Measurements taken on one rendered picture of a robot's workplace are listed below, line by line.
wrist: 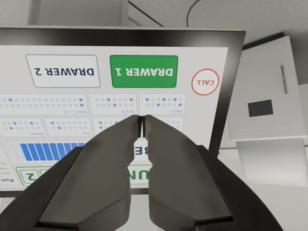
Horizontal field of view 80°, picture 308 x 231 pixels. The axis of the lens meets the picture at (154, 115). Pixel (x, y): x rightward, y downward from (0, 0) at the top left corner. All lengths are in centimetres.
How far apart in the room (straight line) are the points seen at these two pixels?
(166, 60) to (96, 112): 13
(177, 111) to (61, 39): 19
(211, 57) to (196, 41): 3
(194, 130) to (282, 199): 340
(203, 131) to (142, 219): 128
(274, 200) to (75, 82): 358
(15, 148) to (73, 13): 27
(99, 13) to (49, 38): 16
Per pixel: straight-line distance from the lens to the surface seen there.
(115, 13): 42
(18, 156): 41
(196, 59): 27
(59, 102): 31
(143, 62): 26
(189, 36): 27
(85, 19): 43
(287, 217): 373
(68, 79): 29
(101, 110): 30
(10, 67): 32
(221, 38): 28
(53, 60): 29
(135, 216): 149
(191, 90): 28
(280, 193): 367
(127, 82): 27
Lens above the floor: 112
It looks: 12 degrees down
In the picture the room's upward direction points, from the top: 179 degrees clockwise
